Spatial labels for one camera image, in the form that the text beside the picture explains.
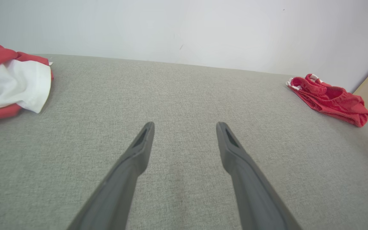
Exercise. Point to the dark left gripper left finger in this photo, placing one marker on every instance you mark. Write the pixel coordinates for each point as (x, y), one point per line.
(120, 188)

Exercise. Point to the red white jersey shirt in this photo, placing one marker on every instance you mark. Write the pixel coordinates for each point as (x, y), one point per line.
(11, 83)

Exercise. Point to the red shorts white trim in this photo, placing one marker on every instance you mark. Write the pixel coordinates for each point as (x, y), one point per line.
(331, 99)

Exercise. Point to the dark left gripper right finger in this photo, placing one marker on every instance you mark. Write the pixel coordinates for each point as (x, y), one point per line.
(251, 191)

